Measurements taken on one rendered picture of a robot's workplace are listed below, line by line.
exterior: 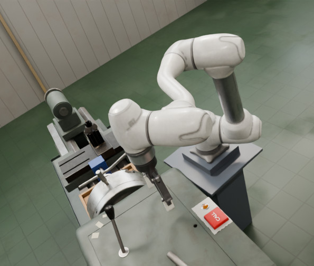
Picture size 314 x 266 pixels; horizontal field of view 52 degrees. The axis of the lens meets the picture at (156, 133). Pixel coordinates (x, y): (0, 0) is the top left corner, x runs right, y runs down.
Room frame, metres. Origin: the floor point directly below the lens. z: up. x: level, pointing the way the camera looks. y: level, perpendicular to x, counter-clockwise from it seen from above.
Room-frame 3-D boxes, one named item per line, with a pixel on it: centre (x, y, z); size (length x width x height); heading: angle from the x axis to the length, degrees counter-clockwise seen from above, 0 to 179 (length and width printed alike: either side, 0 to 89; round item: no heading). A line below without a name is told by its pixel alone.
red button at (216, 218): (0.65, -0.08, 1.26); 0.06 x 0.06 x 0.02; 16
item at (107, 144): (1.61, 0.35, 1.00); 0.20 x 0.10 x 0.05; 16
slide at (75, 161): (1.62, 0.42, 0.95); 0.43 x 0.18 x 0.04; 106
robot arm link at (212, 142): (1.44, -0.28, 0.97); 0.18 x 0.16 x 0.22; 60
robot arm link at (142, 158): (0.79, 0.07, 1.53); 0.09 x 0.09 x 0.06
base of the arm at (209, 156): (1.46, -0.26, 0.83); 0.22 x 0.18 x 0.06; 25
